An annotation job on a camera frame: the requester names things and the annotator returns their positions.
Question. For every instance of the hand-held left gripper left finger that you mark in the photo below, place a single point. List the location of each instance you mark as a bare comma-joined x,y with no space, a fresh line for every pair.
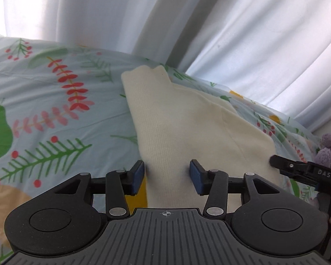
138,177

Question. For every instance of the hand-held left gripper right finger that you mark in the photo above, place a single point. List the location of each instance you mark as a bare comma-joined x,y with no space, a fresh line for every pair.
196,177

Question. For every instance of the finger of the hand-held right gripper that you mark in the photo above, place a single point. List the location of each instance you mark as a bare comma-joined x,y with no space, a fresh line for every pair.
288,166

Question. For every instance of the cream knit garment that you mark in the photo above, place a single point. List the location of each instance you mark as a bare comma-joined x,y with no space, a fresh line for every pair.
182,121

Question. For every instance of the purple plush toy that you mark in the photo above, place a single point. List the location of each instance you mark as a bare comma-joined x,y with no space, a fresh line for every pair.
329,149

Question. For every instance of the floral light blue bedsheet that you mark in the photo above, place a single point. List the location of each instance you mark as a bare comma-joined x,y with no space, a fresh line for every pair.
58,110

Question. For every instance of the white curtain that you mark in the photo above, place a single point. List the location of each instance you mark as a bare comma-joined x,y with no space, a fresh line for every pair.
182,13

